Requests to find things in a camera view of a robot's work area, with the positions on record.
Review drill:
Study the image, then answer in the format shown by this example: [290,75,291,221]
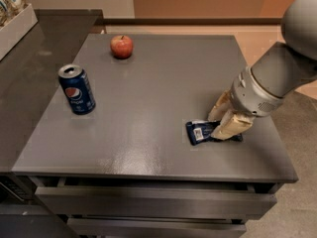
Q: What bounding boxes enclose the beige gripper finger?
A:
[208,90,232,122]
[211,110,254,140]

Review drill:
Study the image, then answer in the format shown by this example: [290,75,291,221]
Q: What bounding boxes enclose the blue rxbar blueberry wrapper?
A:
[184,119,244,147]

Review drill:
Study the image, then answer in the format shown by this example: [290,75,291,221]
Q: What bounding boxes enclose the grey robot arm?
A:
[208,0,317,140]

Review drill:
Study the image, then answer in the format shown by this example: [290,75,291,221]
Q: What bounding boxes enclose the red apple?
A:
[110,35,134,60]

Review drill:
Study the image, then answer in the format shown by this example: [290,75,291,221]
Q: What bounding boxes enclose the blue pepsi can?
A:
[58,64,96,115]

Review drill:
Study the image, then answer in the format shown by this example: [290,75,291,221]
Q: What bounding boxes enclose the upper grey drawer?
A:
[36,182,276,219]

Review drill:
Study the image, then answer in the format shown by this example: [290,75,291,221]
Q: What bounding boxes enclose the grey drawer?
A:
[67,218,246,238]
[36,182,276,219]

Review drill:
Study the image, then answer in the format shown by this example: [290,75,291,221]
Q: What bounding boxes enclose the lower grey drawer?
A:
[67,218,246,238]

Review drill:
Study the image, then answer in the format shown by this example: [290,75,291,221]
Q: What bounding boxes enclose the white snack tray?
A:
[0,4,38,60]

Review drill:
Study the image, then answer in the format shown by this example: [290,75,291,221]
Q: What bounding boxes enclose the packaged snacks in tray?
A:
[0,0,27,27]

